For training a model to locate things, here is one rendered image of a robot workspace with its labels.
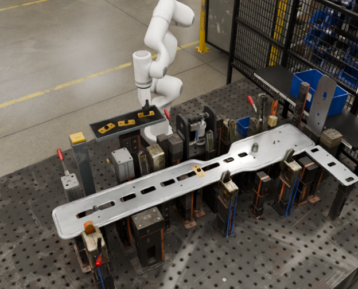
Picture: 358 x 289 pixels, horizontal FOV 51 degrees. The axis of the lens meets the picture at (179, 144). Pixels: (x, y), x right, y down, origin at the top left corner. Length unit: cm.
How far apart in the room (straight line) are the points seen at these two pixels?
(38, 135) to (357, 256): 296
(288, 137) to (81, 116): 245
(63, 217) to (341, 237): 137
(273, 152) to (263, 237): 44
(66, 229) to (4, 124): 260
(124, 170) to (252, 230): 74
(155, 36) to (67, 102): 256
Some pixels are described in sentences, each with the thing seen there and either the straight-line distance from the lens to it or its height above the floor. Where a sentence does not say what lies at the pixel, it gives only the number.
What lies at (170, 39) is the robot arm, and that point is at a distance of 213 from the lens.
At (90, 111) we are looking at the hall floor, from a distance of 408.
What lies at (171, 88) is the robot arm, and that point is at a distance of 215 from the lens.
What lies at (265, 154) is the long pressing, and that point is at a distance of 200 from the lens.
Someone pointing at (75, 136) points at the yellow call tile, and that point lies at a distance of 188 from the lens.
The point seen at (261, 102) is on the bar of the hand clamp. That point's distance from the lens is 208.
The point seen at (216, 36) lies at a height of 29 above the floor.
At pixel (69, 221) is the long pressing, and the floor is 100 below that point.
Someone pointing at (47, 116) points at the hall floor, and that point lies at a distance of 413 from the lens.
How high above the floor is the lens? 231
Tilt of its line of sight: 41 degrees down
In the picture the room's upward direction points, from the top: straight up
